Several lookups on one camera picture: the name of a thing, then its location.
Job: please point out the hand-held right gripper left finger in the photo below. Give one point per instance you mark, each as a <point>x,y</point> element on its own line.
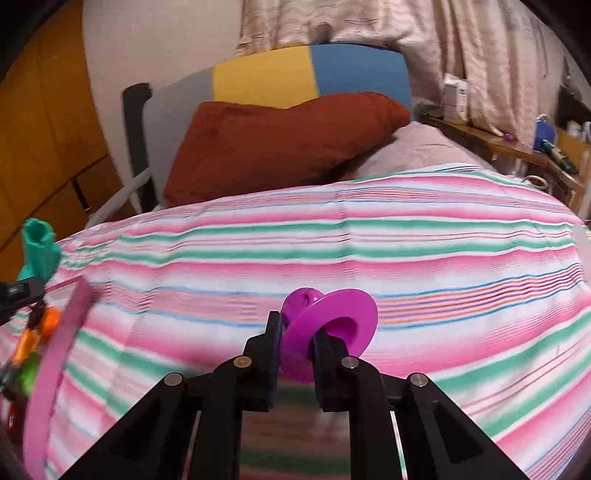
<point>276,350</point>

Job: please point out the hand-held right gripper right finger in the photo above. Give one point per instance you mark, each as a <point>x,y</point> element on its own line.
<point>330,369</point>

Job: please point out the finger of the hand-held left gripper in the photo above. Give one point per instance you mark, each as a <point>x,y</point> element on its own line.
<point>21,290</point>

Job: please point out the teal plastic piece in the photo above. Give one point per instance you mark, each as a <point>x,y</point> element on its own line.
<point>41,254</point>

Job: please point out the purple plastic toy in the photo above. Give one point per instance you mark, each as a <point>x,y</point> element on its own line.
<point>323,314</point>

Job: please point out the pink basket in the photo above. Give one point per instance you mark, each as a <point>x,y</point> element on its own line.
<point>46,383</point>

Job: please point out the orange round piece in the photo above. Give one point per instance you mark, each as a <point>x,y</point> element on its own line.
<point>51,321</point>

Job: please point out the orange plastic piece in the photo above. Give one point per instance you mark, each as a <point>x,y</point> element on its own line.
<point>25,344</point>

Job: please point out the green plastic housing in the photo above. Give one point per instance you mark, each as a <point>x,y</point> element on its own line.
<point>27,374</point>

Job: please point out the pink green striped blanket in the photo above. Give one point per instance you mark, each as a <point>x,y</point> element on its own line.
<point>369,258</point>

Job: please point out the wooden wardrobe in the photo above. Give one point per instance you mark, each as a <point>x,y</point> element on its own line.
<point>46,138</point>

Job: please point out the brown pillow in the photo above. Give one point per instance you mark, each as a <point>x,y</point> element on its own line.
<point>277,143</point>

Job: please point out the pale pink pillow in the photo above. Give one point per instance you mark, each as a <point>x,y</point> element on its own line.
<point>415,147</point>

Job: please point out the wooden desk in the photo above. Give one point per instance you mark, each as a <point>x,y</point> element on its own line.
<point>508,148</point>

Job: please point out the white carton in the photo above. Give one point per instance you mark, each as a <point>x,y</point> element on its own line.
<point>455,99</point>

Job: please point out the green handheld tool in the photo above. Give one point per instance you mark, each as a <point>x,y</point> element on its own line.
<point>561,159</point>

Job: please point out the blue bottle on shelf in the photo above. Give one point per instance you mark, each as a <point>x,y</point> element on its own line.
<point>544,134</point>

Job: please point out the beige patterned curtain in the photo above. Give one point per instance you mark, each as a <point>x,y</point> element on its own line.
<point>485,46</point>

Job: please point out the metal bed rail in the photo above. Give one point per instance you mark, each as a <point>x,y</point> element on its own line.
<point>120,196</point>

